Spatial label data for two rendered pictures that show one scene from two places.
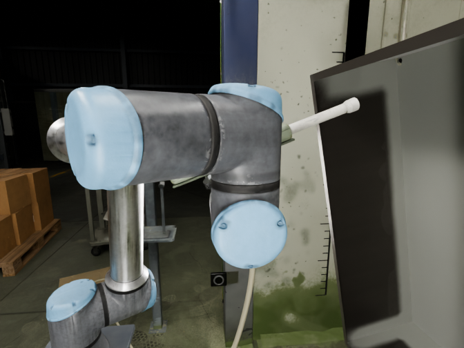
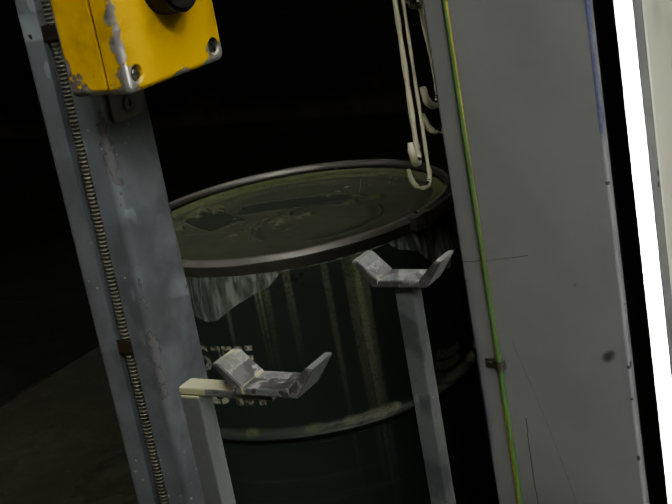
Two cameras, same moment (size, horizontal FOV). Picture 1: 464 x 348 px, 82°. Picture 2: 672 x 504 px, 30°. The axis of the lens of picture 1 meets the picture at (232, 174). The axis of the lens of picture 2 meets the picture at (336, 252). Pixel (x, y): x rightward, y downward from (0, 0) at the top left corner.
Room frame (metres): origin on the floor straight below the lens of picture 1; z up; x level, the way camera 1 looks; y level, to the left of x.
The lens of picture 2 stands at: (0.98, 1.19, 1.41)
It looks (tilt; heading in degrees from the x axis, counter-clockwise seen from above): 17 degrees down; 308
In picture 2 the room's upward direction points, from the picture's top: 10 degrees counter-clockwise
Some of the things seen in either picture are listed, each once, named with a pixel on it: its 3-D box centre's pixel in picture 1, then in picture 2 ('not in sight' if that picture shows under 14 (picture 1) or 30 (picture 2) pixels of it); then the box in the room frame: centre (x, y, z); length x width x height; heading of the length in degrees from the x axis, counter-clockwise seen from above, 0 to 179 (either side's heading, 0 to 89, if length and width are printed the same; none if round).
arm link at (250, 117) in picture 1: (239, 137); not in sight; (0.34, -0.01, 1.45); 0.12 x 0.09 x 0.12; 126
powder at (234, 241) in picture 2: not in sight; (289, 216); (2.32, -0.40, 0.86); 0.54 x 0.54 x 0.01
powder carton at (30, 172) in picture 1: (29, 184); not in sight; (3.25, 2.52, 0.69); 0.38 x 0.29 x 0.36; 12
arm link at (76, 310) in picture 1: (76, 311); not in sight; (0.81, 0.53, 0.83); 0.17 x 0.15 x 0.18; 126
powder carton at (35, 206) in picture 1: (33, 212); not in sight; (3.26, 2.53, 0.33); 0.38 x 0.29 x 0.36; 13
